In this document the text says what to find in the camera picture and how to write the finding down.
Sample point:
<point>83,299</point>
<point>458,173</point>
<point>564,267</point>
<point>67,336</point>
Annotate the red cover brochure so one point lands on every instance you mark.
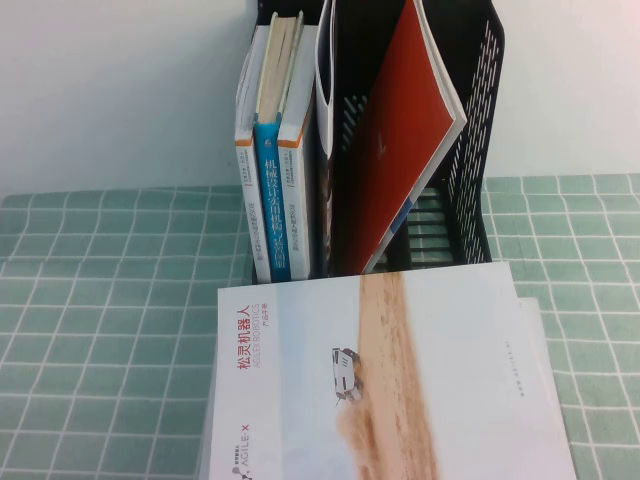
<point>400,125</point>

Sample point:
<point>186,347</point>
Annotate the thick white orange-band book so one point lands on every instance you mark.
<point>295,210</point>

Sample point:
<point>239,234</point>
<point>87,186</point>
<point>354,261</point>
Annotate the plain white booklet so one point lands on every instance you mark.
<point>531,320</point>

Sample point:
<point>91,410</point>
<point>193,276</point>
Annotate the curved white cover magazine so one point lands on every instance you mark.
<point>325,130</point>

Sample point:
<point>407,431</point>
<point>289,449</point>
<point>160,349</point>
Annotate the thin white orange-band book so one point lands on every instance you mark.
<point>247,200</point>

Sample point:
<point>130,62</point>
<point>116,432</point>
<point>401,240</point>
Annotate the green checked tablecloth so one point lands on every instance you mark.
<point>100,300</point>

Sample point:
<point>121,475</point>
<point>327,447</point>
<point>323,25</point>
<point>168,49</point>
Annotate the black perforated book holder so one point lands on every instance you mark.
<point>360,50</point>

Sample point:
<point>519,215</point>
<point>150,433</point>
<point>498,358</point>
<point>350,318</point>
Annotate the blue spine mechanical book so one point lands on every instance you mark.
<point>272,200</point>

